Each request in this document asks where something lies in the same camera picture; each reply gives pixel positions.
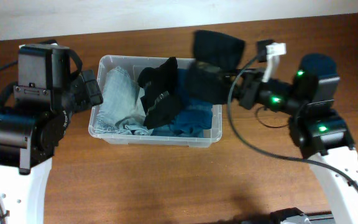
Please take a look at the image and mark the light blue jeans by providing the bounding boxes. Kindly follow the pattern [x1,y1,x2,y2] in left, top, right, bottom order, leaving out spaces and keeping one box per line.
[94,66,152,136]

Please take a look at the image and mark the black garment bundle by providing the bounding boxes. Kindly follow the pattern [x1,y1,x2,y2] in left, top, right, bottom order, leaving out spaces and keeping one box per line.
[185,30,246,105]
[137,57,178,94]

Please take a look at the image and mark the blue taped garment bundle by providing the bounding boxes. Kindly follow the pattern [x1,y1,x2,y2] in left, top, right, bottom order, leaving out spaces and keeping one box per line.
[168,69,213,138]

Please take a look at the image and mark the black garment bundle taped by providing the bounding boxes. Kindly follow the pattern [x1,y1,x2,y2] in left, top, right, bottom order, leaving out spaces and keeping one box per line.
[140,86,184,129]

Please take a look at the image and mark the dark blue jeans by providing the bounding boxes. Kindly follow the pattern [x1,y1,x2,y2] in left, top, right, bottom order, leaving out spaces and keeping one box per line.
[152,125,204,138]

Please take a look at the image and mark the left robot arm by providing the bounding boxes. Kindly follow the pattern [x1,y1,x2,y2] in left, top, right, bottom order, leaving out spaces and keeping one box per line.
[0,43,103,223]

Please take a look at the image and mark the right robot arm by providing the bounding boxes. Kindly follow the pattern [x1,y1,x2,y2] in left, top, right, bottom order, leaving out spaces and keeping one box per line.
[228,54,358,223]

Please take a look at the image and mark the clear plastic storage container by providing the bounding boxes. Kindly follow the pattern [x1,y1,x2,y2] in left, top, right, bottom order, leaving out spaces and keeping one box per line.
[88,55,223,147]

